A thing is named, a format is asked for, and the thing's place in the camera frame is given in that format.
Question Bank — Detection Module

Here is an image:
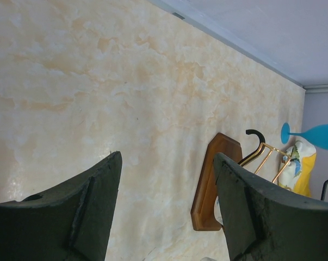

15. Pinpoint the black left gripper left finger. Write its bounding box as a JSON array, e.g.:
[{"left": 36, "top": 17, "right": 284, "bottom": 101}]
[{"left": 0, "top": 151, "right": 122, "bottom": 260}]

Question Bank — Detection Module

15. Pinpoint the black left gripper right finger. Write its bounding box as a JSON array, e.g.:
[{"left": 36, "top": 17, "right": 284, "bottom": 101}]
[{"left": 213, "top": 153, "right": 328, "bottom": 260}]

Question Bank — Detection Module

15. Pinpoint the blue wine glass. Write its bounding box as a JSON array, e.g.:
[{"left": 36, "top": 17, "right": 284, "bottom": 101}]
[{"left": 281, "top": 123, "right": 328, "bottom": 150}]

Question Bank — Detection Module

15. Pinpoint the yellow patterned cloth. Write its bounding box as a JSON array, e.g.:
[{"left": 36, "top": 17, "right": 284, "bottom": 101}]
[{"left": 277, "top": 137, "right": 317, "bottom": 197}]

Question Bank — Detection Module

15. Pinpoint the gold wire glass rack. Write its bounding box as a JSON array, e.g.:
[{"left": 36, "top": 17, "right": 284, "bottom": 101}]
[{"left": 190, "top": 129, "right": 328, "bottom": 232}]

